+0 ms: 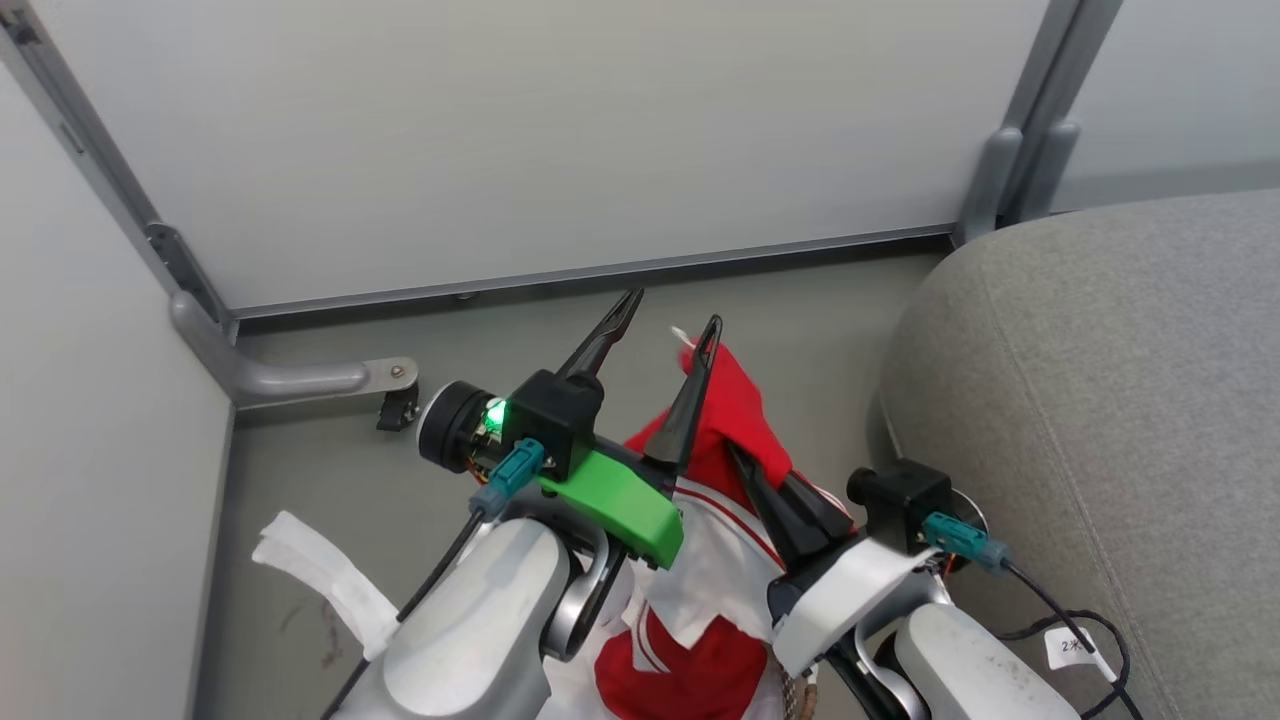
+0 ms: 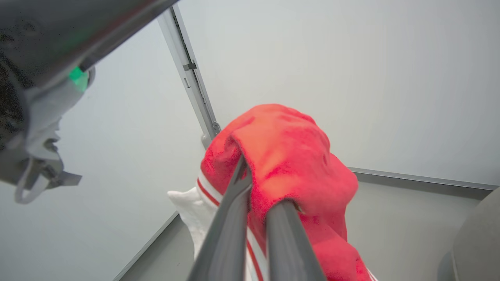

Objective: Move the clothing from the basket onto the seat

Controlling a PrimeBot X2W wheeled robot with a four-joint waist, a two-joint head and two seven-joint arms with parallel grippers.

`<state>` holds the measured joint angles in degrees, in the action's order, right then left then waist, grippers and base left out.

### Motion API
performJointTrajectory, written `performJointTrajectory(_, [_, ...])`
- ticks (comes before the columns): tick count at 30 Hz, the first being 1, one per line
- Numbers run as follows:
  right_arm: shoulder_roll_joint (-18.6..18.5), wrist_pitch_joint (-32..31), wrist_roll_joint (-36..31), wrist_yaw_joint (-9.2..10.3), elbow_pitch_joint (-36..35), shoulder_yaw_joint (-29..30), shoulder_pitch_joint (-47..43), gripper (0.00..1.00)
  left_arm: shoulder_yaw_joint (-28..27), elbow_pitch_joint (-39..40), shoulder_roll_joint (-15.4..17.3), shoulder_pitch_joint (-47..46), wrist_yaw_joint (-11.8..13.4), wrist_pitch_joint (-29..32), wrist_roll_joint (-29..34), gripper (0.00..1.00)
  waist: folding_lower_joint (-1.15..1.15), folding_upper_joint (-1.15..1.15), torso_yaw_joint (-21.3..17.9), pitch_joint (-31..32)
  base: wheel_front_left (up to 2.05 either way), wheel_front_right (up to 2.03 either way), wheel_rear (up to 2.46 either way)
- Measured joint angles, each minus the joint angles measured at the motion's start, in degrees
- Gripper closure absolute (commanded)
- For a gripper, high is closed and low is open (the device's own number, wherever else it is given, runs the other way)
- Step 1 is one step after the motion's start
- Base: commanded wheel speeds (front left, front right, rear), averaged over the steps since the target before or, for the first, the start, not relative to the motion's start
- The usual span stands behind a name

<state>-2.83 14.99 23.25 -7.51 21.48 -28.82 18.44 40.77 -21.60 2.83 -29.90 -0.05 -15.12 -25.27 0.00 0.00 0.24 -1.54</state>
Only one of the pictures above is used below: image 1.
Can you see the grey slotted partition frame post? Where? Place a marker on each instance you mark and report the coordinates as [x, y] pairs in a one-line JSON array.
[[105, 160]]

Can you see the grey upright partition foot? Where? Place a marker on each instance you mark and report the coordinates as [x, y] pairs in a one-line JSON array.
[[1048, 170], [988, 190]]

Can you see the white fabric strip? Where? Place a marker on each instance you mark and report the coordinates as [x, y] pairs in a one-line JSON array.
[[320, 570]]

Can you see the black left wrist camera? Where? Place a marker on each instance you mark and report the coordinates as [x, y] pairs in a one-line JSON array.
[[555, 415]]

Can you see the grey double partition frame post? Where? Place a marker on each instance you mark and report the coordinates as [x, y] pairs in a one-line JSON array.
[[1068, 60]]

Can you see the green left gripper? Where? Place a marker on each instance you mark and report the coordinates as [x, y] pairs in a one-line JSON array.
[[620, 505]]

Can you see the grey partition bottom rail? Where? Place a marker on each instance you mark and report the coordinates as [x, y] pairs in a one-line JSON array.
[[600, 272]]

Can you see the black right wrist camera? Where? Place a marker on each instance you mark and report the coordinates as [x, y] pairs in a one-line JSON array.
[[900, 500]]

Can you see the grey curved partition foot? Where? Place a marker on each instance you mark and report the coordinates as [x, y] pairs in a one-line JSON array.
[[290, 380]]

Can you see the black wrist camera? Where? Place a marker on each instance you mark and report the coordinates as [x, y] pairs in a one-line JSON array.
[[900, 500], [555, 415]]

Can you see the black caster wheel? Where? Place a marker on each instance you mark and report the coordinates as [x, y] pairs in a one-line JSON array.
[[398, 410]]

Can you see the red and white clothing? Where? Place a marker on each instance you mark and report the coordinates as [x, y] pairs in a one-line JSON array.
[[735, 410]]

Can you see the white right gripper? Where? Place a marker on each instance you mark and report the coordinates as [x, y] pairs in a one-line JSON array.
[[850, 600]]

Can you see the grey fabric sofa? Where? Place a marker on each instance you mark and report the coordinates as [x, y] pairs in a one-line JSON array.
[[1120, 380]]

